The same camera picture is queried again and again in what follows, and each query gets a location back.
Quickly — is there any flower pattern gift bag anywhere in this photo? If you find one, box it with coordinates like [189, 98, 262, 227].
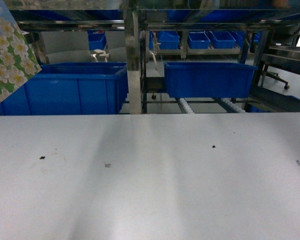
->
[0, 0, 42, 103]

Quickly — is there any white roller conveyor track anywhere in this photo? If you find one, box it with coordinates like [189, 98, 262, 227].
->
[175, 98, 195, 114]

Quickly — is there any blue bin in middle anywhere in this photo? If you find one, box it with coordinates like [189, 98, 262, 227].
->
[164, 61, 258, 98]

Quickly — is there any blue bin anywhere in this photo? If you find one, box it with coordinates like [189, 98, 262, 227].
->
[164, 61, 258, 98]
[0, 62, 128, 116]

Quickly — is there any blue bin on left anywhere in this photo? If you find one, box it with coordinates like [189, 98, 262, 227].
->
[0, 62, 128, 116]

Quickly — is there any black office chair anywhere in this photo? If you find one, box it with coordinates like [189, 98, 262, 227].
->
[260, 25, 300, 90]

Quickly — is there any steel rack upright post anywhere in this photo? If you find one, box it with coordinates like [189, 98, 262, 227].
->
[123, 0, 143, 115]

